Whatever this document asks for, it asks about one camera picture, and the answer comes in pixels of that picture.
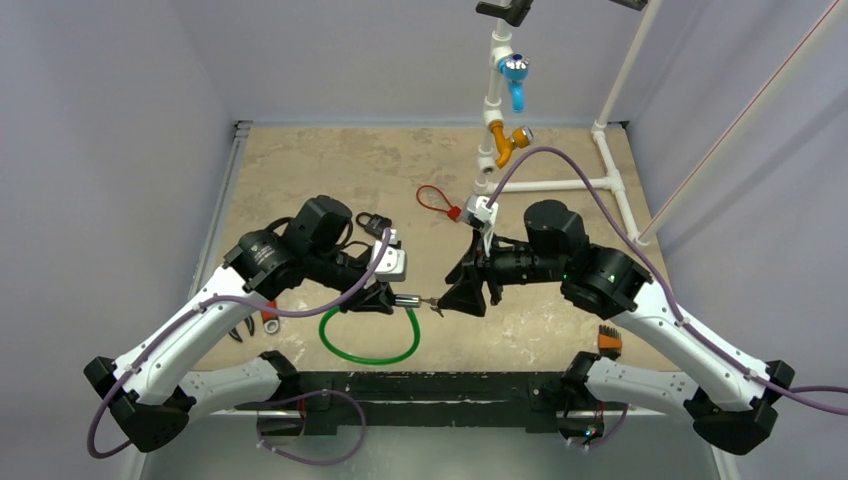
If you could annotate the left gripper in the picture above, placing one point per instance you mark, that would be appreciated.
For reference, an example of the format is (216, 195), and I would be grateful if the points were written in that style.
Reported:
(378, 296)

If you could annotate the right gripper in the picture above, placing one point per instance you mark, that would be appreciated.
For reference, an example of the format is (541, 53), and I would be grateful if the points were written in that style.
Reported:
(482, 271)

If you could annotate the green cable lock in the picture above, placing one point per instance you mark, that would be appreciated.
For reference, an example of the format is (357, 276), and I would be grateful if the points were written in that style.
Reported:
(381, 341)

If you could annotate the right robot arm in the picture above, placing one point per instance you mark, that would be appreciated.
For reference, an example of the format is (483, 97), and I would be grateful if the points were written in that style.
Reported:
(721, 390)

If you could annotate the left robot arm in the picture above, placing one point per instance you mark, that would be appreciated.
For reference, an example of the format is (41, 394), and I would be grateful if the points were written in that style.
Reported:
(154, 391)

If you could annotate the black padlock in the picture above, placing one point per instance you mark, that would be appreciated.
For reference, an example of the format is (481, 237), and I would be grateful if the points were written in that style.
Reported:
(373, 224)

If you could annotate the red adjustable wrench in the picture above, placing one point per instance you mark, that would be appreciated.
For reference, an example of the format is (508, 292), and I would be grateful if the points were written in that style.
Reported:
(270, 322)

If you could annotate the orange black brush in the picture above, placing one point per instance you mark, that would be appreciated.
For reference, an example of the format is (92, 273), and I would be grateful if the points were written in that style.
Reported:
(609, 340)

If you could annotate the orange faucet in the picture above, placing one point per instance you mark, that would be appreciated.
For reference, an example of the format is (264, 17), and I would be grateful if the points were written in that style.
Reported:
(506, 143)

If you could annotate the blue faucet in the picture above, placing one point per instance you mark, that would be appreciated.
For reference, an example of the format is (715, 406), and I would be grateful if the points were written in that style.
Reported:
(514, 69)

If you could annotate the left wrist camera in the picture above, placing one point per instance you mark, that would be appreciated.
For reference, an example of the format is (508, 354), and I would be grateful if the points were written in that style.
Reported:
(390, 259)

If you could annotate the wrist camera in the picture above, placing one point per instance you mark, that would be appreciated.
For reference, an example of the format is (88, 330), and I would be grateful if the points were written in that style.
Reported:
(480, 212)
(390, 259)

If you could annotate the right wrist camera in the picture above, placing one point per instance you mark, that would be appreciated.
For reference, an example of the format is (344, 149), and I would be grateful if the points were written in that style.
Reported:
(480, 212)

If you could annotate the red cable lock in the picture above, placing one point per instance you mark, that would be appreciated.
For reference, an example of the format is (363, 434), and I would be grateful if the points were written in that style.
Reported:
(434, 199)

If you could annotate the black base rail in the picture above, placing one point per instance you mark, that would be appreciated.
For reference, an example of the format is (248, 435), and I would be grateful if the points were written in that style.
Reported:
(535, 402)

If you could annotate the white PVC pipe frame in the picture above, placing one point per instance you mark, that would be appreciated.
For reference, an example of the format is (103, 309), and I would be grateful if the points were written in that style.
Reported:
(509, 14)

